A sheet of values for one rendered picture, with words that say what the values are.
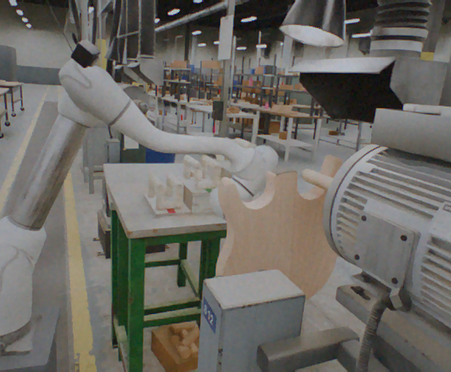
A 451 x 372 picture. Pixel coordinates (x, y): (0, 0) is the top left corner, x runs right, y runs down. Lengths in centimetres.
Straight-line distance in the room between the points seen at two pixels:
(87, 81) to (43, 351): 75
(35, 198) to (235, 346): 85
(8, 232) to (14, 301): 23
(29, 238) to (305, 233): 85
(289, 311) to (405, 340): 18
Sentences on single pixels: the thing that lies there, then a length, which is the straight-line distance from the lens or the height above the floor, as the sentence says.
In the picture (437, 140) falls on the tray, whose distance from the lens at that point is 63.
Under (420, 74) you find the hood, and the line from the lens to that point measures 83.
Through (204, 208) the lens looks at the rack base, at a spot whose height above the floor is 95.
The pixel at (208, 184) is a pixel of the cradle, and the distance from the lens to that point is 157.
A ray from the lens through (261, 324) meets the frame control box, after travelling 68.
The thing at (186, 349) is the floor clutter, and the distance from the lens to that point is 203.
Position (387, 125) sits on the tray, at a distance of 69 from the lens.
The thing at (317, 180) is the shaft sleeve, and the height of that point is 125.
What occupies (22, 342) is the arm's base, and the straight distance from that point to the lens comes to 128.
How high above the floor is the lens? 147
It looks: 16 degrees down
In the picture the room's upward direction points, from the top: 4 degrees clockwise
